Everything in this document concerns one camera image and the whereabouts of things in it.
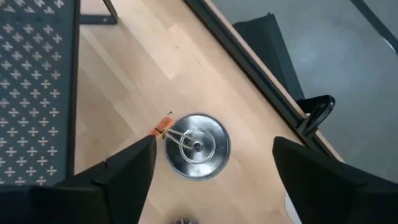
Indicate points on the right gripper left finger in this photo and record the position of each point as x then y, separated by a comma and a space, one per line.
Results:
124, 186

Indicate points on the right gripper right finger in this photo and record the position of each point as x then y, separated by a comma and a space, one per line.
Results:
326, 199

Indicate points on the purple patterned round tin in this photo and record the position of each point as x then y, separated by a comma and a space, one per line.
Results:
186, 221

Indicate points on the scented candle tin orange label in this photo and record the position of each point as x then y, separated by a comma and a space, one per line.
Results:
211, 155

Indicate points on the black perforated metal shelf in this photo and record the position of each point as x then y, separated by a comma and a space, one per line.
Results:
31, 93

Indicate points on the black aluminium table frame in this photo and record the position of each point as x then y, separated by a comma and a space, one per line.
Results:
248, 65

